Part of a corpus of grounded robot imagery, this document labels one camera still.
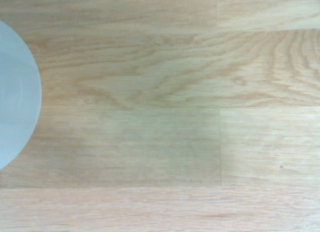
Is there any translucent pitcher with blue lid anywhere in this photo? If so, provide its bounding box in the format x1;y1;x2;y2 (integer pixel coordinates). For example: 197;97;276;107
0;20;43;171

